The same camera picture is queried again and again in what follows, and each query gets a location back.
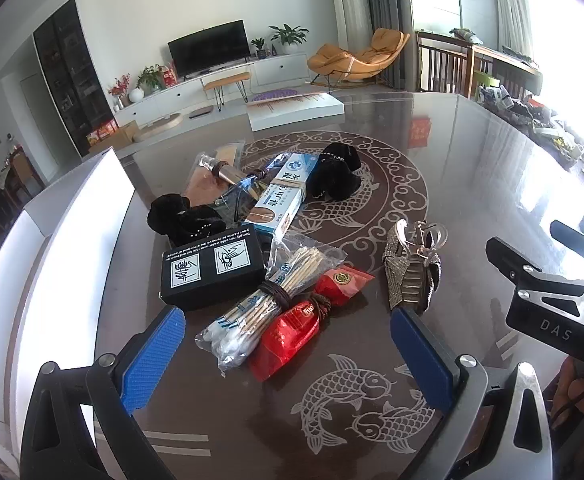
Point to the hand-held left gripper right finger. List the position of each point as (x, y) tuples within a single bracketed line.
[(421, 360)]

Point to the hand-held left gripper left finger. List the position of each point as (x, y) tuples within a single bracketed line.
[(153, 360)]

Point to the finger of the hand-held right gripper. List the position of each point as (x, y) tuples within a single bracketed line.
[(509, 260), (571, 232)]

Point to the silver cosmetic tube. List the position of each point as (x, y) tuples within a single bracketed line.
[(227, 172)]

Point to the rhinestone hair claw clip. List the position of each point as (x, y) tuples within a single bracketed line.
[(411, 270)]

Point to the black printed box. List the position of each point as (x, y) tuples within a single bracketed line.
[(212, 270)]

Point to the bag of cotton swabs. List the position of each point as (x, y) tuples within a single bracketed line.
[(252, 315)]

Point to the row of small clutter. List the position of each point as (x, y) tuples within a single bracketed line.
[(536, 120)]

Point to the red foil packet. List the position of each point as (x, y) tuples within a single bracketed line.
[(287, 335)]

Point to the black rhinestone scrunchie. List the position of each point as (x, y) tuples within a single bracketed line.
[(182, 220)]

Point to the tinted glasses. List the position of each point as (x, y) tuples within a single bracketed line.
[(244, 195)]

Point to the black velvet beaded scrunchie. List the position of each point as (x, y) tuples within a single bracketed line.
[(339, 170)]

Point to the blue and white carton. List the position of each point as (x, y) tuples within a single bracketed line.
[(282, 195)]

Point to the wooden slatted chair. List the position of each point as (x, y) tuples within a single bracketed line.
[(441, 60)]

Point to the cardboard box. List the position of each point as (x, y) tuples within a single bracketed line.
[(122, 135)]

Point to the round wooden tray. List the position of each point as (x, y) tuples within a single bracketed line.
[(159, 127)]

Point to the white sheer curtain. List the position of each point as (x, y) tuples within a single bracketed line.
[(511, 5)]

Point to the small dark floor pad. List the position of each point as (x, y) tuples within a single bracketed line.
[(200, 113)]

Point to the orange lounge chair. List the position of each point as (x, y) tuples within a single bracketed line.
[(356, 55)]

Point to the white box with tan flap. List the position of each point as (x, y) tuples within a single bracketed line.
[(297, 115)]

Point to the red flowers in white vase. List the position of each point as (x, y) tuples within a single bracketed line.
[(134, 94)]

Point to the leafy potted plant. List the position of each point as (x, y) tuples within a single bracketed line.
[(149, 77)]

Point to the red gift box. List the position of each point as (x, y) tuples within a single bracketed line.
[(169, 76)]

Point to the grey curtain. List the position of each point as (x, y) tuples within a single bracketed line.
[(386, 0)]

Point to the purple round mat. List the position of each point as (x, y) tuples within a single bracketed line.
[(272, 95)]

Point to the wooden bench with metal legs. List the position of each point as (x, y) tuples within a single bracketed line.
[(227, 80)]

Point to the black display cabinet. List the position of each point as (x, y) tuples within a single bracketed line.
[(72, 80)]

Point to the white television cabinet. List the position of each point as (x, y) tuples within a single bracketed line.
[(272, 72)]

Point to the beige curtain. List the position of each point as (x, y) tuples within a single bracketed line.
[(347, 0)]

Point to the large potted green plant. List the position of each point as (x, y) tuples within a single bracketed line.
[(288, 37)]

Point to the flat screen television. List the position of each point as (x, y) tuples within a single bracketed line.
[(207, 50)]

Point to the small potted plant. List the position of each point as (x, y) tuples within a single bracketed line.
[(259, 47)]

